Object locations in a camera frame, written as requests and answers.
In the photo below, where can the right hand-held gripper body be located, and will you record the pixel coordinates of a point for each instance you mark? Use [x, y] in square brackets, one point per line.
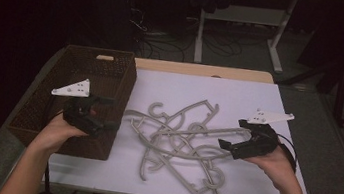
[260, 140]

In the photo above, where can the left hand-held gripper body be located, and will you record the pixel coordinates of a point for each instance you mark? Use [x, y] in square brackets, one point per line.
[80, 116]

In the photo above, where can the grey plastic clothes hanger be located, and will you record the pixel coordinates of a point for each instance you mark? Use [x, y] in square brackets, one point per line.
[229, 131]
[194, 106]
[199, 156]
[182, 181]

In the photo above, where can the brown woven basket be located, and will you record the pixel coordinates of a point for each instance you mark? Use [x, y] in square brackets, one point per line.
[95, 77]

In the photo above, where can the person's right hand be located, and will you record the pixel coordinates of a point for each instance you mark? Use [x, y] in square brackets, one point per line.
[273, 164]

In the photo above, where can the person's left hand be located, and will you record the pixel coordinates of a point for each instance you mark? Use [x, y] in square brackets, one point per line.
[55, 128]

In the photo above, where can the white table mat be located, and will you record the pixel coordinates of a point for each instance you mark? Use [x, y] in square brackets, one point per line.
[227, 94]

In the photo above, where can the black metal stand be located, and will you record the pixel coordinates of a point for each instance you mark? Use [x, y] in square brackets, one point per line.
[339, 99]

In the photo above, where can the white metal desk frame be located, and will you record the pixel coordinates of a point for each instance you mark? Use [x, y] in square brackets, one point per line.
[199, 36]

